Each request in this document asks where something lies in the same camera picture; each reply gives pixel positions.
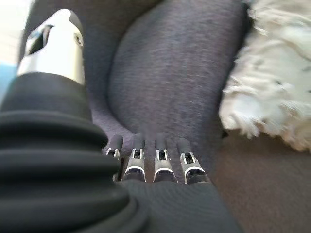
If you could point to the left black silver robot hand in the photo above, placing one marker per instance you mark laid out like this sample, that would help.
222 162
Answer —
48 170

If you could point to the white fringed cushion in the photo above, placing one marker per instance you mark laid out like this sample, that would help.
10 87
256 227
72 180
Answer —
272 80

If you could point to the grey fabric armchair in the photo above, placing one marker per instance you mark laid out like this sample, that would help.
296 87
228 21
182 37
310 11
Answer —
170 72

